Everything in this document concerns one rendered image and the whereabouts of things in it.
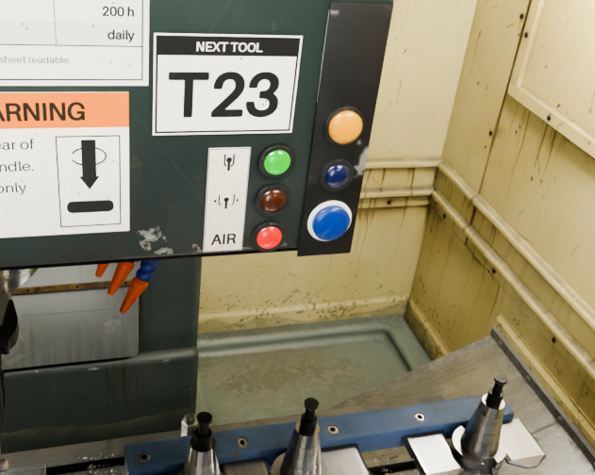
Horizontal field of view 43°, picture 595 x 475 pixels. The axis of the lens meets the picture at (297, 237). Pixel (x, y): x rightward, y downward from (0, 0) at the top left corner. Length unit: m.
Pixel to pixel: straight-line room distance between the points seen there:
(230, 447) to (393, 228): 1.19
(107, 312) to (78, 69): 0.94
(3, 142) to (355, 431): 0.55
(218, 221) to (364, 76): 0.15
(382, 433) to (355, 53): 0.51
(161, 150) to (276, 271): 1.41
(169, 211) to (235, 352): 1.44
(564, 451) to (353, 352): 0.69
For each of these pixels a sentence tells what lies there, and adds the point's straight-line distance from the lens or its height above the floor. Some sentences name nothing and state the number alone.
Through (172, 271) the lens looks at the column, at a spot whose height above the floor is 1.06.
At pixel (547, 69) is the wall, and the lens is 1.56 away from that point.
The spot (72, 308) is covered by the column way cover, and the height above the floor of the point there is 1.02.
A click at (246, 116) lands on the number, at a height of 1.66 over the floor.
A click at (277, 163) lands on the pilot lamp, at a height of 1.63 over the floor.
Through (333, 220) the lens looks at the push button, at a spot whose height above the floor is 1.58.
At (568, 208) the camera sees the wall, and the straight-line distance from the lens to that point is 1.52.
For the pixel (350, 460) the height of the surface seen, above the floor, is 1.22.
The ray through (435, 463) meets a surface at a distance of 0.92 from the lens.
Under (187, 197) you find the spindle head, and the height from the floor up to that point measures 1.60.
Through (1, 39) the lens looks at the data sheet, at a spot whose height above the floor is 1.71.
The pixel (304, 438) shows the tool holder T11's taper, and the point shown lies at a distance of 0.81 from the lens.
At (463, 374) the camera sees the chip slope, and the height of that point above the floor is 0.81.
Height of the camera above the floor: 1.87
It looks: 31 degrees down
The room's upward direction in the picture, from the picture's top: 7 degrees clockwise
